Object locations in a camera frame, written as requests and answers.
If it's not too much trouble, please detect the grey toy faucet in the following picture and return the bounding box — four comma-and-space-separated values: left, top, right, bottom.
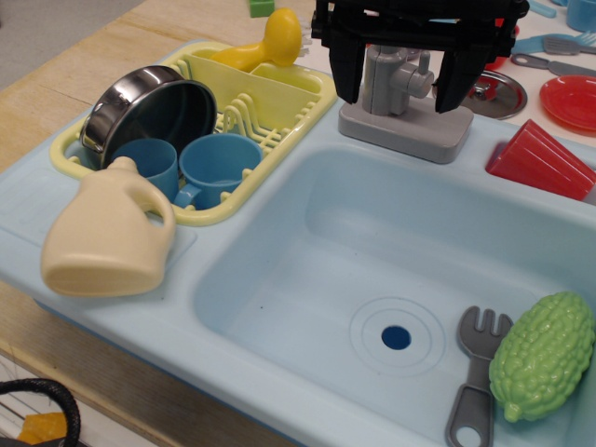
338, 45, 474, 164

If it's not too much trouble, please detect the red bowl background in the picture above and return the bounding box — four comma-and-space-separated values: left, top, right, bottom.
484, 56, 508, 71

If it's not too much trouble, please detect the green block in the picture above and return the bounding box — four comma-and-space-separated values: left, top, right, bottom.
249, 0, 276, 19

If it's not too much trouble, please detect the red plastic cup lying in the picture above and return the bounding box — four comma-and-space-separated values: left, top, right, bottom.
485, 120, 595, 201

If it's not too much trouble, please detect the light blue toy sink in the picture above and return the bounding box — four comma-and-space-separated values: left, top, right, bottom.
0, 38, 596, 447

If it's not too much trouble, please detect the red plastic plate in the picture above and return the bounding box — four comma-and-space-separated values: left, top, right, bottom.
539, 74, 595, 135

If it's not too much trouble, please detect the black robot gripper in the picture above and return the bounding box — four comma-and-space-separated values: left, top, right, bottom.
311, 1, 529, 114

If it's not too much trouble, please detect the black cable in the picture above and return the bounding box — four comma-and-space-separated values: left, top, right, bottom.
0, 378, 82, 447

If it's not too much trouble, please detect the blue toy utensil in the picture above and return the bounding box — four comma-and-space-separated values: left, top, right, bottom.
511, 34, 575, 54

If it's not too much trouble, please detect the yellow dish brush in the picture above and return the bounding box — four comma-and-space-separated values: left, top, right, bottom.
210, 7, 311, 73

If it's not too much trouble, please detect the grey toy spatula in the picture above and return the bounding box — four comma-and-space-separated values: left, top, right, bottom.
543, 36, 596, 55

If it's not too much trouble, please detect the steel pot lid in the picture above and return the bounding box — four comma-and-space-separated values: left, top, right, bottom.
461, 71, 527, 120

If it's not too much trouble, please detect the blue cup with handle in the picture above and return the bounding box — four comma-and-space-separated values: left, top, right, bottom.
174, 133, 263, 210

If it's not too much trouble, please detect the orange paper piece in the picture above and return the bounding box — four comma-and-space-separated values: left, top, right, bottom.
17, 413, 67, 445

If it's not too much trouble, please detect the blue cup left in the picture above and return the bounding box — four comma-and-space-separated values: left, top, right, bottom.
112, 139, 179, 202

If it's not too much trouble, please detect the green bitter melon toy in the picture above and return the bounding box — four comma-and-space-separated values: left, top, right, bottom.
489, 291, 595, 423

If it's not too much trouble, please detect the cream detergent bottle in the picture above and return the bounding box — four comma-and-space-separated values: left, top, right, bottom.
41, 157, 176, 297

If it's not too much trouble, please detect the blue cup background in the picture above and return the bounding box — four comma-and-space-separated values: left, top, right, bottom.
566, 0, 596, 32

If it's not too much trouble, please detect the grey toy fork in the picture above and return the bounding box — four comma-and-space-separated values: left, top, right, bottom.
445, 306, 513, 446

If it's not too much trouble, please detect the grey toy spoon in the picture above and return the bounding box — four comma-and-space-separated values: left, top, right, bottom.
510, 53, 595, 77

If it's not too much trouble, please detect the steel cooking pot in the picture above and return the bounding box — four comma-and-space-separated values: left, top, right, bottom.
79, 65, 217, 169

